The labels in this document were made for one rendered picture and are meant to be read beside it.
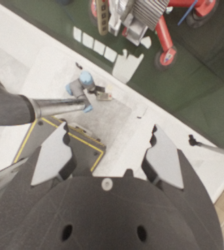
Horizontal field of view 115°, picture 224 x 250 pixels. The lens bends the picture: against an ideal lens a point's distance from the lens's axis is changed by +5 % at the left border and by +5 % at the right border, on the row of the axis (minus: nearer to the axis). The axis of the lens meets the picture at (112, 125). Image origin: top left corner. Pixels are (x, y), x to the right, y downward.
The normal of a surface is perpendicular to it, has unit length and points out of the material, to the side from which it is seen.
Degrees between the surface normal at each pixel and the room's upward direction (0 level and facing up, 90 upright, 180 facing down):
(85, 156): 0
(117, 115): 0
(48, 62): 12
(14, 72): 0
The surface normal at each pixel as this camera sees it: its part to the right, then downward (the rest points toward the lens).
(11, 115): 0.83, 0.42
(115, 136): 0.06, 0.13
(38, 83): -0.12, 0.02
